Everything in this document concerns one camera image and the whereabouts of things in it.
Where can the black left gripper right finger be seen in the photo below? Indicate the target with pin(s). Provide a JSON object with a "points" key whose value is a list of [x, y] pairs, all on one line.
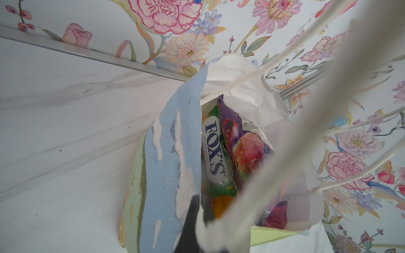
{"points": [[208, 212]]}

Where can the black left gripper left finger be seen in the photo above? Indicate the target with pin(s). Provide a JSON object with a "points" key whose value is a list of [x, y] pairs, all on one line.
{"points": [[188, 241]]}

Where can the landscape print paper bag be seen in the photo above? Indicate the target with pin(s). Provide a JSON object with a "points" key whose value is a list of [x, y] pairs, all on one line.
{"points": [[319, 169]]}

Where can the purple Fox's candy packet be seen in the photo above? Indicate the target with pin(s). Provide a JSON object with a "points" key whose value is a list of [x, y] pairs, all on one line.
{"points": [[249, 148]]}

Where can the yellow mango snack packet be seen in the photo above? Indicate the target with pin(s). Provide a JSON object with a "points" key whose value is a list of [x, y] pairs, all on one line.
{"points": [[220, 204]]}

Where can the green snack packet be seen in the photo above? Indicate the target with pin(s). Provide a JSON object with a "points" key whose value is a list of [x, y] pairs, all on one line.
{"points": [[216, 166]]}

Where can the blue toy microphone on stand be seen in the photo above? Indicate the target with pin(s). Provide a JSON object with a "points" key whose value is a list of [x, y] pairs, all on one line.
{"points": [[344, 119]]}

